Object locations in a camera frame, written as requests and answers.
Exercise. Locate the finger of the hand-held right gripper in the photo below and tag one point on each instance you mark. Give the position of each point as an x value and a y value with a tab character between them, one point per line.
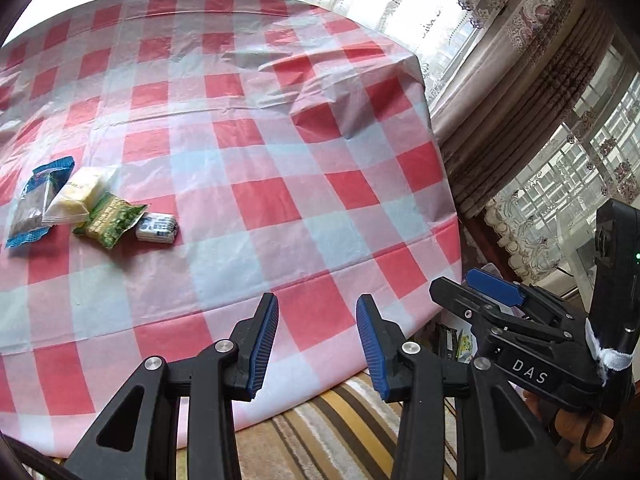
495	285
460	300

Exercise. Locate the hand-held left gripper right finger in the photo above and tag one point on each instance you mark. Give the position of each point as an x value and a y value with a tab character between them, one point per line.
370	345

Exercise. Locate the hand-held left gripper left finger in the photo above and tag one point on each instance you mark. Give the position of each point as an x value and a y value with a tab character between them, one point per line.
260	345

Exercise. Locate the black snack packet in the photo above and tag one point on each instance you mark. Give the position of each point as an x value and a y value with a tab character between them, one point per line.
446	342

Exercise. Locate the yellow lemon print packet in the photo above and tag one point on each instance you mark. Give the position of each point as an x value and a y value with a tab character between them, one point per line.
466	346

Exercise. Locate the person's right hand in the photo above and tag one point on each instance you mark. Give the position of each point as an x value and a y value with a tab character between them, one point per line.
570	427

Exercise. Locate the striped plush blanket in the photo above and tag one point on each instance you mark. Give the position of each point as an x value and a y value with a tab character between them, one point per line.
325	435

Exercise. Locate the small blue white packet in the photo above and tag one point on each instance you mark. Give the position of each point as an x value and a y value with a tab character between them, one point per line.
157	227

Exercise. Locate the red checked plastic tablecloth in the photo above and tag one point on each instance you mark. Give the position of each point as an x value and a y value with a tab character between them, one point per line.
250	160

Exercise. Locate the green snack packet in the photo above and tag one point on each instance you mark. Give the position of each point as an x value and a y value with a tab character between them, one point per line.
112	220

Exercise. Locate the beige patterned curtain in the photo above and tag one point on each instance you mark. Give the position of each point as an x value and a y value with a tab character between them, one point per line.
525	70

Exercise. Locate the cream snack packet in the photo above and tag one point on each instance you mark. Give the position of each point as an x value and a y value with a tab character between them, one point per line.
80	192

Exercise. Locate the blue clear snack packet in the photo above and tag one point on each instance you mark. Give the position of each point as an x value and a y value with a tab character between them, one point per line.
37	200

